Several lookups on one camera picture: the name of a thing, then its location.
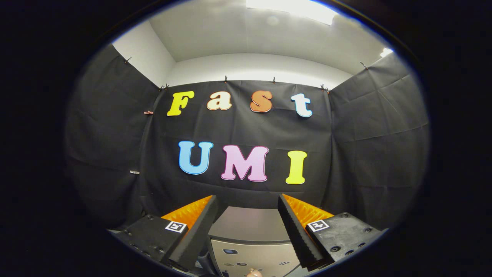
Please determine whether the grey washing machine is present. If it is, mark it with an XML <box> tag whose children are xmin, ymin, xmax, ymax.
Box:
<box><xmin>194</xmin><ymin>207</ymin><xmax>308</xmax><ymax>277</ymax></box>

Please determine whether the black backdrop cloth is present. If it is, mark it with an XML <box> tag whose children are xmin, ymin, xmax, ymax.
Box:
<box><xmin>65</xmin><ymin>44</ymin><xmax>430</xmax><ymax>231</ymax></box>

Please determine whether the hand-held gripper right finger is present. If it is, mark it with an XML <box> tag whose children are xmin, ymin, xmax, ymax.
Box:
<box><xmin>277</xmin><ymin>193</ymin><xmax>386</xmax><ymax>269</ymax></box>

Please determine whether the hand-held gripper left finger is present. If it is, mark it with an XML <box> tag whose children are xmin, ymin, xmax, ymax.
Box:
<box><xmin>111</xmin><ymin>195</ymin><xmax>219</xmax><ymax>271</ymax></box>

